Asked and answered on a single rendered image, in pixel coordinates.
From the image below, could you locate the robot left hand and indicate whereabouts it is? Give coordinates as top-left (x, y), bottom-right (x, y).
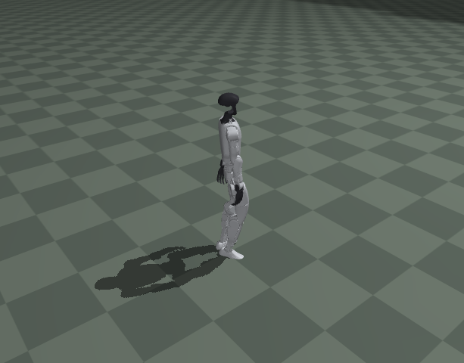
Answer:
top-left (217, 160), bottom-right (227, 184)

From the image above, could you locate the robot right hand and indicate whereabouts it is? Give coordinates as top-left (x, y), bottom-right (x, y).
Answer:
top-left (232, 185), bottom-right (244, 206)

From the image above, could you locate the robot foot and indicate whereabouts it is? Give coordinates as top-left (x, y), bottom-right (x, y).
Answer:
top-left (219, 247), bottom-right (244, 259)
top-left (216, 238), bottom-right (237, 250)

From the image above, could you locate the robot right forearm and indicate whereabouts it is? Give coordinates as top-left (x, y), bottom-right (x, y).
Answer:
top-left (232, 158), bottom-right (244, 190)

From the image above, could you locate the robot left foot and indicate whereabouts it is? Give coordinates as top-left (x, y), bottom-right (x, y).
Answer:
top-left (216, 238), bottom-right (237, 250)

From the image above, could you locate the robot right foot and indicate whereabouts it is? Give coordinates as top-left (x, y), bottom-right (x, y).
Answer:
top-left (219, 247), bottom-right (244, 259)

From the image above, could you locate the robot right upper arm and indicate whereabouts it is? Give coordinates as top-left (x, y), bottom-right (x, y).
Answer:
top-left (226, 126), bottom-right (243, 165)

